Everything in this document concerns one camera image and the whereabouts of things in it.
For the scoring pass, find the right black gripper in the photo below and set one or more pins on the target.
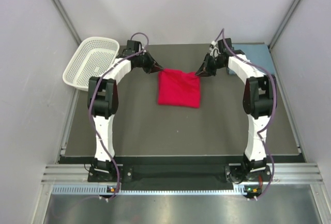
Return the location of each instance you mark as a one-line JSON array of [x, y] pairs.
[[202, 71]]

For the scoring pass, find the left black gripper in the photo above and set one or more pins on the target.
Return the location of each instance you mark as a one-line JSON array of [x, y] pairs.
[[152, 66]]

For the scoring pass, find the red t shirt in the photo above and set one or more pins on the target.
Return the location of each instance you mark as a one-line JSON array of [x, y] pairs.
[[180, 89]]

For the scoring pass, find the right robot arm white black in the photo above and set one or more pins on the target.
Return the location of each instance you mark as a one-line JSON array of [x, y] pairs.
[[259, 99]]

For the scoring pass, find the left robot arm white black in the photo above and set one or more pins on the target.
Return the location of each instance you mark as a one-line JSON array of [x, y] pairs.
[[103, 101]]

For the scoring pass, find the folded blue t shirt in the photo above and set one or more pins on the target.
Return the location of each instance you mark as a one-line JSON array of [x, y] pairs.
[[257, 54]]

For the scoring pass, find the white perforated plastic basket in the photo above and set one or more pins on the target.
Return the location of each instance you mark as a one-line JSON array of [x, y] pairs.
[[93, 57]]

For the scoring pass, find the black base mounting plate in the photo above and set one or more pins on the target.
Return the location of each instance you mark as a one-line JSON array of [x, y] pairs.
[[236, 169]]

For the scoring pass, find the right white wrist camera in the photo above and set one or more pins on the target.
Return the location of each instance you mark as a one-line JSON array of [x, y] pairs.
[[213, 46]]

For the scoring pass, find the aluminium frame rail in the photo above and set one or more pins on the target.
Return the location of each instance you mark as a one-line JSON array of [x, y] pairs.
[[285, 173]]

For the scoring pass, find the right aluminium corner post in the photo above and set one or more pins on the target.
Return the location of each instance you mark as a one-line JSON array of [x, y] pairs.
[[284, 22]]

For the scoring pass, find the aluminium corner post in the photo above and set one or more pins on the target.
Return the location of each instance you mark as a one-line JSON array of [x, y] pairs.
[[67, 20], [284, 22]]

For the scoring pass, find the left aluminium corner post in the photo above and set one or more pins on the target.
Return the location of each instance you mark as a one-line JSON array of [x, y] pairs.
[[67, 20]]

